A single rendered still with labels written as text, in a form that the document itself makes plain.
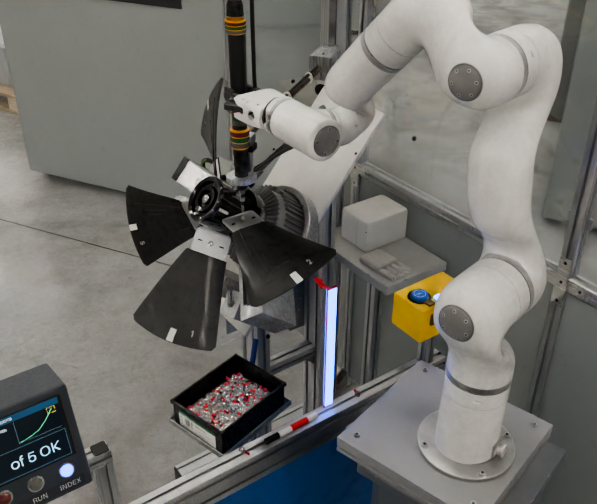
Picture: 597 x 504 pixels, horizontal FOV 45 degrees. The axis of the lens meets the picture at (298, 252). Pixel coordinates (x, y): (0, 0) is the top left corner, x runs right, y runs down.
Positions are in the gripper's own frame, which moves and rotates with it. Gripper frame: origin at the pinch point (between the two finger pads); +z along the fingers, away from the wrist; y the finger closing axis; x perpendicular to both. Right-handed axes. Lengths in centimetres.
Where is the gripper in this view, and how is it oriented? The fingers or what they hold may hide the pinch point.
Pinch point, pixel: (239, 93)
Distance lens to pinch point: 162.0
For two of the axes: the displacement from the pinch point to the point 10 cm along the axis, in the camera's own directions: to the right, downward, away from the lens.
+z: -5.8, -4.4, 6.9
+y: 8.2, -3.0, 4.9
